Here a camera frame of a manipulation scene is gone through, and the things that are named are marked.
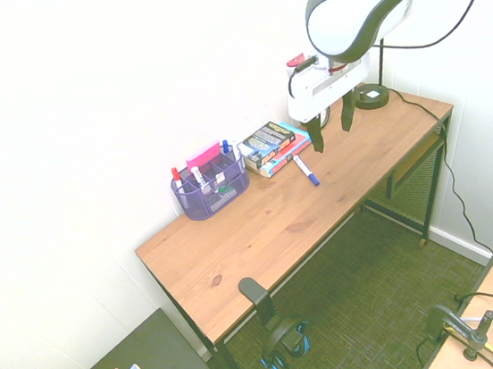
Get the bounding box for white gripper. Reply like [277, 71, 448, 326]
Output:
[280, 46, 381, 158]

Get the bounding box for white marker red cap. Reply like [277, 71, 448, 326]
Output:
[170, 165, 185, 193]

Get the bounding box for small black round clock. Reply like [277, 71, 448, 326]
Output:
[315, 104, 335, 131]

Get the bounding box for black lamp base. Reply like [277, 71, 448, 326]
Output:
[346, 38, 395, 113]

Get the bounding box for wooden desk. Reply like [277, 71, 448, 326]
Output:
[123, 113, 485, 369]

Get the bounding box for pink sticky note pad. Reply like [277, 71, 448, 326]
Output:
[183, 140, 223, 171]

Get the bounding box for purple mesh desk organizer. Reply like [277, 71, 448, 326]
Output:
[166, 141, 254, 225]

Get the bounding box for white tube blue yellow label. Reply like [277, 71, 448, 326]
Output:
[188, 164, 210, 193]

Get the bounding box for black headphone hanger hook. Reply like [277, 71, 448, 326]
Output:
[237, 273, 288, 335]

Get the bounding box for black and blue headphones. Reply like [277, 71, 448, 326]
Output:
[254, 311, 316, 369]

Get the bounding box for black table clamp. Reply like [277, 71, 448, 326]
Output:
[422, 299, 474, 352]

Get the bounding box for dark grey bench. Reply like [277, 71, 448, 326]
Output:
[11, 299, 232, 369]

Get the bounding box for black wrist camera red mount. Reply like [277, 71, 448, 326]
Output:
[285, 51, 320, 77]

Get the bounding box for black lamp power cable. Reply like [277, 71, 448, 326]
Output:
[389, 79, 493, 265]

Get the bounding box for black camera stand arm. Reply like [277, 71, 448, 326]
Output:
[455, 296, 493, 362]

